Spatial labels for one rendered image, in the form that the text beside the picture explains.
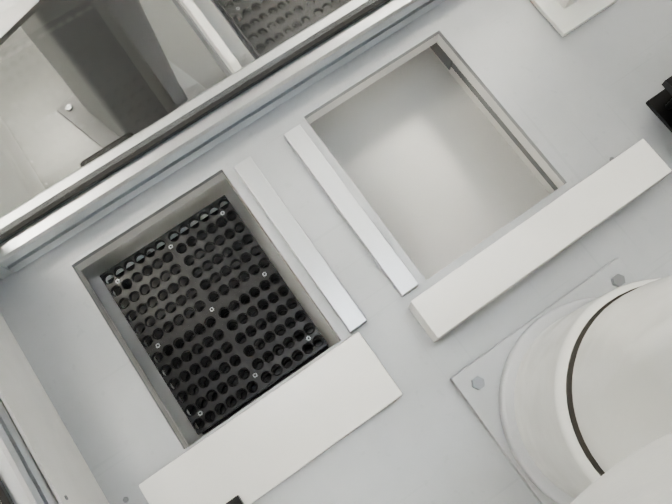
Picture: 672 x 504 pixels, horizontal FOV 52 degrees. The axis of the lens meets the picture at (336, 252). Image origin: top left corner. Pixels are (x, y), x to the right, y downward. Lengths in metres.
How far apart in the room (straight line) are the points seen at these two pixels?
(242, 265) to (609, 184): 0.42
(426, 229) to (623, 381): 0.47
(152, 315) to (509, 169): 0.50
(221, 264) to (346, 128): 0.27
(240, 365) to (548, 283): 0.36
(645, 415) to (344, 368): 0.34
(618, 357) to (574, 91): 0.46
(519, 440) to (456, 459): 0.07
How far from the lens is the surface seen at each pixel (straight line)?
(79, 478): 0.75
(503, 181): 0.94
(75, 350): 0.81
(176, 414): 0.88
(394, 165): 0.93
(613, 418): 0.52
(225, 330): 0.81
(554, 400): 0.60
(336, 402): 0.73
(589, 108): 0.88
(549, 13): 0.92
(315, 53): 0.82
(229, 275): 0.82
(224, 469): 0.74
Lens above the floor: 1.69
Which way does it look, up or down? 75 degrees down
